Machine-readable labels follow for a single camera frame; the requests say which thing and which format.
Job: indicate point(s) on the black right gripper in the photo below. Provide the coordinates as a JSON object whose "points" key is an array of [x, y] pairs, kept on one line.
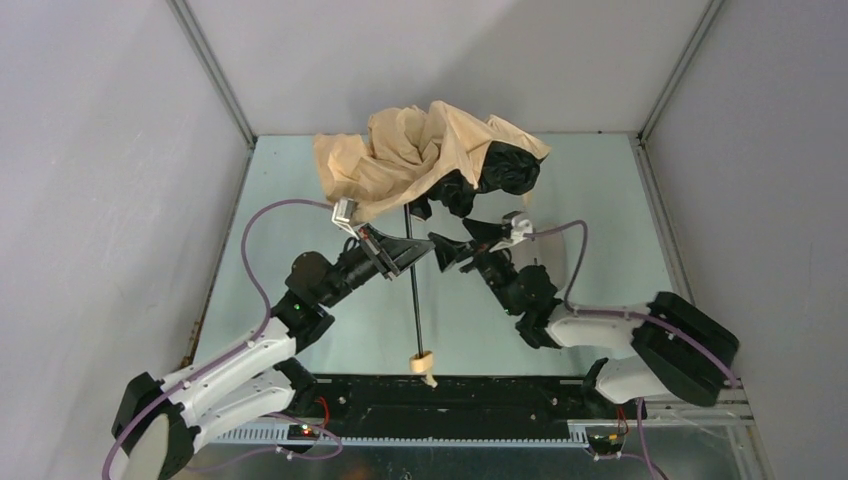
{"points": [[485, 253]]}

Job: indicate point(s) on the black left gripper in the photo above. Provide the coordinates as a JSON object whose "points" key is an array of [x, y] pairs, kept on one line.
{"points": [[380, 252]]}

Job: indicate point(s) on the beige umbrella sleeve cover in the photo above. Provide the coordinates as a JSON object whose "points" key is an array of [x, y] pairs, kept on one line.
{"points": [[548, 251]]}

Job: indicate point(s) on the beige umbrella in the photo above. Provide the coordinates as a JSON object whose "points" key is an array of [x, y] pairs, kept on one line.
{"points": [[409, 154]]}

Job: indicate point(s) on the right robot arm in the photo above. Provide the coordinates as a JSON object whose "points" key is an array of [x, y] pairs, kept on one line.
{"points": [[664, 346]]}

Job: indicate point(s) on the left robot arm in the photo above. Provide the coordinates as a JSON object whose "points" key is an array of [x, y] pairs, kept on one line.
{"points": [[162, 423]]}

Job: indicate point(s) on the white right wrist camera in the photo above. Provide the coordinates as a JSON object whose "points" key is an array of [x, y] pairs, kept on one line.
{"points": [[517, 227]]}

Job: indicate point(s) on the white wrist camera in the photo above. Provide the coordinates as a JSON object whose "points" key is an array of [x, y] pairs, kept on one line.
{"points": [[517, 227], [343, 213]]}

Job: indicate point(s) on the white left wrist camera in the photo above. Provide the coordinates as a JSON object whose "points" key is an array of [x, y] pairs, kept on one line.
{"points": [[343, 213]]}

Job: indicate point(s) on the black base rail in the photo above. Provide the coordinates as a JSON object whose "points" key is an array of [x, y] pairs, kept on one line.
{"points": [[458, 407]]}

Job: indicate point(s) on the aluminium frame rail right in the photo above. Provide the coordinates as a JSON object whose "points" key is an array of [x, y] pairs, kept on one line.
{"points": [[640, 142]]}

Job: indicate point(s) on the aluminium frame rail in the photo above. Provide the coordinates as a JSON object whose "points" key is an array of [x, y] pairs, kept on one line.
{"points": [[640, 142], [204, 52]]}

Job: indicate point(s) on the grey slotted cable duct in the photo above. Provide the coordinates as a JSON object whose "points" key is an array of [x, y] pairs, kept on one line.
{"points": [[278, 434]]}

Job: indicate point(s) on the aluminium frame rail left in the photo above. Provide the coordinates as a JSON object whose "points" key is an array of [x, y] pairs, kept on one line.
{"points": [[204, 52]]}

